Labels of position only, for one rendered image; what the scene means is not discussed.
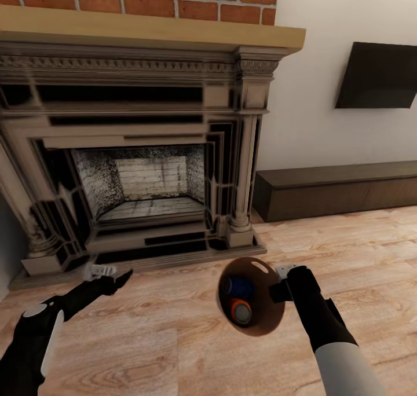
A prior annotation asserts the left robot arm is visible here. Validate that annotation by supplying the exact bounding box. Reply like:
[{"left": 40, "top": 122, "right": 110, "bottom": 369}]
[{"left": 0, "top": 264, "right": 134, "bottom": 396}]

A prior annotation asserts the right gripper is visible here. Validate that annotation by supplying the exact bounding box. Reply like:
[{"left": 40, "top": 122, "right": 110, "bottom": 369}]
[{"left": 269, "top": 279, "right": 294, "bottom": 303}]

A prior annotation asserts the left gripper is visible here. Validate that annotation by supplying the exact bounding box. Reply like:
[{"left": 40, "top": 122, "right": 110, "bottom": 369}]
[{"left": 73, "top": 270, "right": 134, "bottom": 308}]

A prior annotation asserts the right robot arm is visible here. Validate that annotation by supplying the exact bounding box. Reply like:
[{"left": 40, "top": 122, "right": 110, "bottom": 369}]
[{"left": 269, "top": 263, "right": 391, "bottom": 396}]

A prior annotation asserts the trash can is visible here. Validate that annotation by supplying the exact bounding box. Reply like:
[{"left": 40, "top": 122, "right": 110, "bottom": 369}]
[{"left": 216, "top": 256, "right": 286, "bottom": 337}]

